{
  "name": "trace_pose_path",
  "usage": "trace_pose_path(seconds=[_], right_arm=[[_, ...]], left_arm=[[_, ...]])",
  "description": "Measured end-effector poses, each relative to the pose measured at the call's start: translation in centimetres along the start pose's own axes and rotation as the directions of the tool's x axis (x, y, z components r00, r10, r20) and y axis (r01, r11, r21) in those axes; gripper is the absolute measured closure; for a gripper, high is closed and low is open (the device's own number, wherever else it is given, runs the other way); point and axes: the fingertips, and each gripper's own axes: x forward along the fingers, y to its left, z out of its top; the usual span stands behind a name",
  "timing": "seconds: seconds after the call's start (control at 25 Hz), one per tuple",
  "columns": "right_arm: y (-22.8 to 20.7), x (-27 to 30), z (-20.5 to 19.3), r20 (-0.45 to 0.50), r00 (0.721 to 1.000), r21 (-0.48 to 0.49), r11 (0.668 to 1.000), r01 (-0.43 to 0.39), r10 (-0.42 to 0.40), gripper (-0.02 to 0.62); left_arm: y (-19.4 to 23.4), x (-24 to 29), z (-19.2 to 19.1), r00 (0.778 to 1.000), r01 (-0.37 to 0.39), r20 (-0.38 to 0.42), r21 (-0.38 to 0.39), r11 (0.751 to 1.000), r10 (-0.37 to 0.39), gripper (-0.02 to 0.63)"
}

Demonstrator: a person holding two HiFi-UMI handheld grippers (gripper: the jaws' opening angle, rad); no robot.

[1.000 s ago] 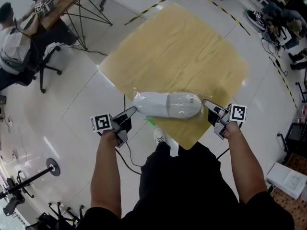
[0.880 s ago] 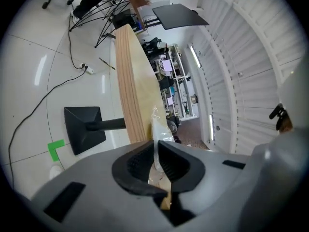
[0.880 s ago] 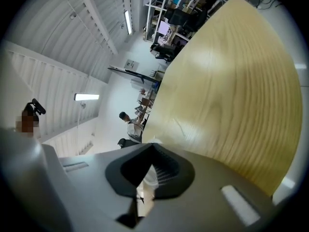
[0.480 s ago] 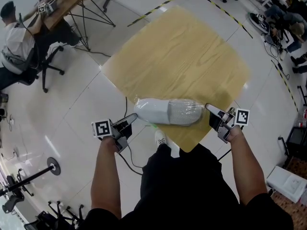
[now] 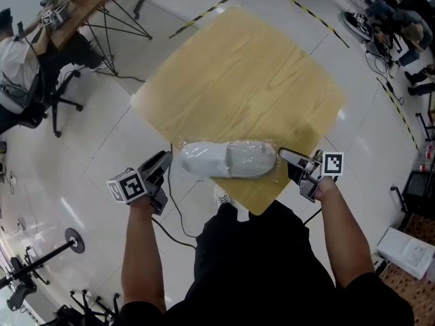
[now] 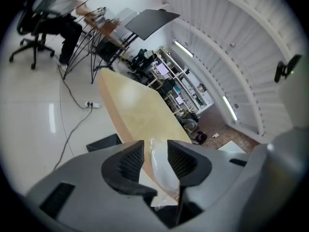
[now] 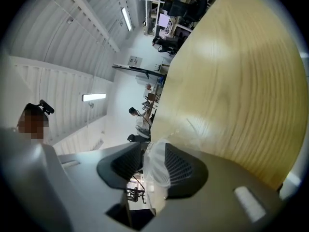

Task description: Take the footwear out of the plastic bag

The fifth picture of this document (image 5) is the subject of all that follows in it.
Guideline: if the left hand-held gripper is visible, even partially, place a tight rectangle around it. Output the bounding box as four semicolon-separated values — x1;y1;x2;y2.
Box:
106;151;172;216

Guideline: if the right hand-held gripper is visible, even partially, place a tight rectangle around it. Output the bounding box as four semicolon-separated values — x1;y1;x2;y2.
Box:
278;147;345;203

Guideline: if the person's right forearm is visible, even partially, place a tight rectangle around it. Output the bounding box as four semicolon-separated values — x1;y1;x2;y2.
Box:
314;177;377;290

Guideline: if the person's left forearm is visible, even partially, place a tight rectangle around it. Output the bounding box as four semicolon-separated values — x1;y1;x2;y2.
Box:
121;195;167;314

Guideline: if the person's white shoe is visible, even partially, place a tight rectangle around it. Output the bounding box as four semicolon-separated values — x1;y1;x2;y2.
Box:
213;184;249;222

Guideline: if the yellow-black floor tape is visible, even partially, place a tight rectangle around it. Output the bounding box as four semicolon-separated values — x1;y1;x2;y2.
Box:
169;0;351;49
376;76;419;151

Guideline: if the person's black clothing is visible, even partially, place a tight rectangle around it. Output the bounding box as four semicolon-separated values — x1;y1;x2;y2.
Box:
115;200;415;326

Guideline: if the black metal stand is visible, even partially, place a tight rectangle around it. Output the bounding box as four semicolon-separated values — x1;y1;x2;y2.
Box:
390;171;435;230

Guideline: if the black office chair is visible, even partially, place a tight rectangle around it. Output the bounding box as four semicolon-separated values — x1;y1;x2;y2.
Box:
0;68;84;139

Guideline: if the small white device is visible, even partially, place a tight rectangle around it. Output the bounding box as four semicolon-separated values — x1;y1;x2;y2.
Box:
373;258;388;278

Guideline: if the round floor device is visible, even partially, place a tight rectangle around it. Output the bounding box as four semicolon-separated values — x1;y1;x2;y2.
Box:
343;10;373;42

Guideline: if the white cardboard box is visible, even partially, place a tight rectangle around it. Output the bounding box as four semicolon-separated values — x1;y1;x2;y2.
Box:
377;228;435;280

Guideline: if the wooden desk with black legs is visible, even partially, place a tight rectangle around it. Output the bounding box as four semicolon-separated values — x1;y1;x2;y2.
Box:
40;0;152;77

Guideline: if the black floor cable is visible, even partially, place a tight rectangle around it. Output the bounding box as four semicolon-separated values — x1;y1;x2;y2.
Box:
151;143;198;249

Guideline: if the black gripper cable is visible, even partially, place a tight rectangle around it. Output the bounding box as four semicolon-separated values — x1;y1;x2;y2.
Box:
302;209;322;225

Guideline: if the black stanchion post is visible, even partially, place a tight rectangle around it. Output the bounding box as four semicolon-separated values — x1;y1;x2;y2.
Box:
0;228;85;285

